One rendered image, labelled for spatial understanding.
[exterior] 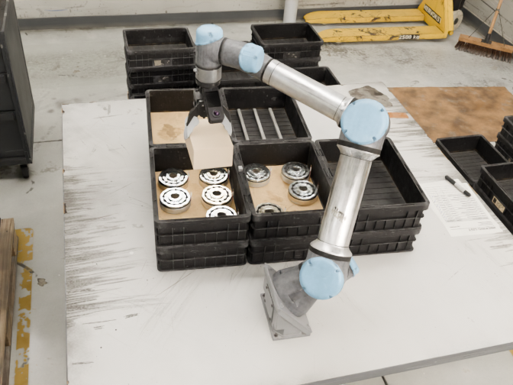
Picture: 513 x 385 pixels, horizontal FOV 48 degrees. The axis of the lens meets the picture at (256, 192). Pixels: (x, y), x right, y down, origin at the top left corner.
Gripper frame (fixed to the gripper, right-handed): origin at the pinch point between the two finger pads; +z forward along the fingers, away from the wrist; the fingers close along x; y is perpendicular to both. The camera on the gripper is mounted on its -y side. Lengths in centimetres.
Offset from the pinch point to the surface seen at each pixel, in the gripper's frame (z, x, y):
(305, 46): 54, -96, 166
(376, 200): 27, -60, -8
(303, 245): 32.6, -28.9, -19.7
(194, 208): 26.9, 4.6, -1.4
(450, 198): 40, -99, 1
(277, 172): 26.9, -29.2, 13.4
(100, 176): 40, 34, 39
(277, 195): 26.9, -25.4, 0.7
